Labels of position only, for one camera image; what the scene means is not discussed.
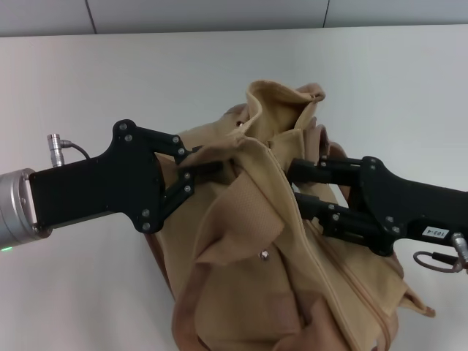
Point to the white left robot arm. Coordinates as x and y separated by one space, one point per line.
12 208

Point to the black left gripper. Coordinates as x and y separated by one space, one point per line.
109 186

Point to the khaki canvas food bag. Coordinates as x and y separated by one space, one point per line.
256 256

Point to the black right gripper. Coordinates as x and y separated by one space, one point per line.
413 204

